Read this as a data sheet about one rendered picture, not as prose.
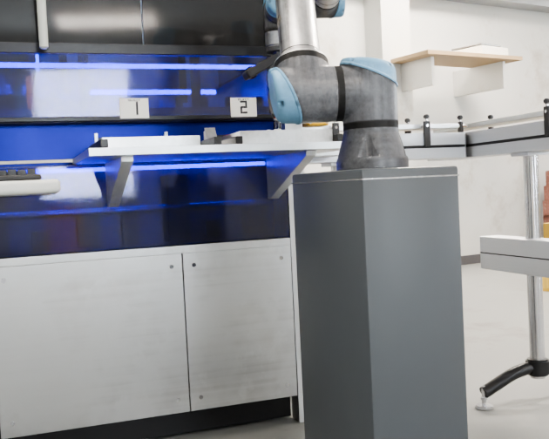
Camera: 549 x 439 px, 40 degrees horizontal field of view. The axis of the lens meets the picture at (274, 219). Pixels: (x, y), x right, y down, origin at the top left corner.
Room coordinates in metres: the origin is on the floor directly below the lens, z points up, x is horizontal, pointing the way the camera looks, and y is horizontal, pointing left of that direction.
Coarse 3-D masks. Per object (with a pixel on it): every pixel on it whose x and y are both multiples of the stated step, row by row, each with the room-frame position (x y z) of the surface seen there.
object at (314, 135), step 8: (224, 136) 2.09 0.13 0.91; (232, 136) 2.02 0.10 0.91; (248, 136) 1.95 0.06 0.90; (256, 136) 1.96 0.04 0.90; (264, 136) 1.96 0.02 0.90; (272, 136) 1.97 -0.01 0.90; (280, 136) 1.98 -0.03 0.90; (288, 136) 1.99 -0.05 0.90; (296, 136) 1.99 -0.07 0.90; (304, 136) 2.00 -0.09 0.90; (312, 136) 2.01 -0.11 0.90; (320, 136) 2.02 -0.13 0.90; (328, 136) 2.02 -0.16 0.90
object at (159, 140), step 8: (160, 136) 1.99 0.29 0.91; (168, 136) 2.00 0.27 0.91; (176, 136) 2.00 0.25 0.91; (184, 136) 2.01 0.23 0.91; (192, 136) 2.02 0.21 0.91; (112, 144) 1.95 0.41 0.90; (120, 144) 1.95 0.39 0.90; (128, 144) 1.96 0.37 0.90; (136, 144) 1.97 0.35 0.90; (144, 144) 1.97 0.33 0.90; (152, 144) 1.98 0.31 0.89; (160, 144) 1.99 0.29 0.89; (168, 144) 2.00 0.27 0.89; (176, 144) 2.00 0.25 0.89; (184, 144) 2.01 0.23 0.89; (192, 144) 2.02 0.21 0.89
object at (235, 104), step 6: (234, 102) 2.33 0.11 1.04; (240, 102) 2.33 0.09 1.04; (252, 102) 2.35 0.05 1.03; (234, 108) 2.33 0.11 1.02; (240, 108) 2.33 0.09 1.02; (246, 108) 2.34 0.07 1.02; (252, 108) 2.35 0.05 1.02; (234, 114) 2.33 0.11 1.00; (240, 114) 2.33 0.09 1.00; (246, 114) 2.34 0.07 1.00; (252, 114) 2.35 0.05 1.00
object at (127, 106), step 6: (120, 102) 2.21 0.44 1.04; (126, 102) 2.22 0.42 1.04; (132, 102) 2.22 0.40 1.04; (138, 102) 2.23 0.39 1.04; (144, 102) 2.23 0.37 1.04; (120, 108) 2.21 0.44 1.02; (126, 108) 2.22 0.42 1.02; (132, 108) 2.22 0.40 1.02; (138, 108) 2.23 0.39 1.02; (144, 108) 2.23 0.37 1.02; (120, 114) 2.21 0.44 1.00; (126, 114) 2.22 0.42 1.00; (132, 114) 2.22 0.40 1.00; (144, 114) 2.23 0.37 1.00
